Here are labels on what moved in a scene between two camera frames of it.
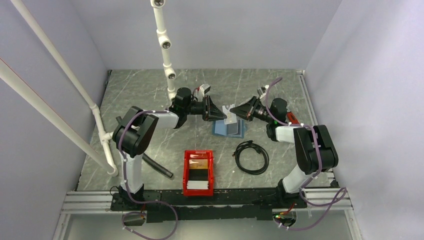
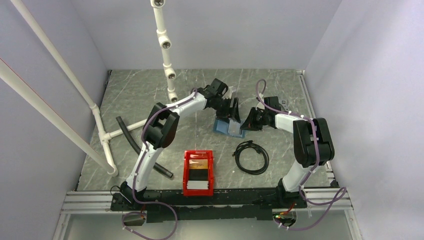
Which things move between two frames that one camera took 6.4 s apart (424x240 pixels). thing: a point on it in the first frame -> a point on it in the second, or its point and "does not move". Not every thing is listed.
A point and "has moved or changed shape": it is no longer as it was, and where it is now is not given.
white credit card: (231, 116) has moved or changed shape
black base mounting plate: (206, 205) does not move
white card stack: (197, 184) does not move
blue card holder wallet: (234, 130) does not move
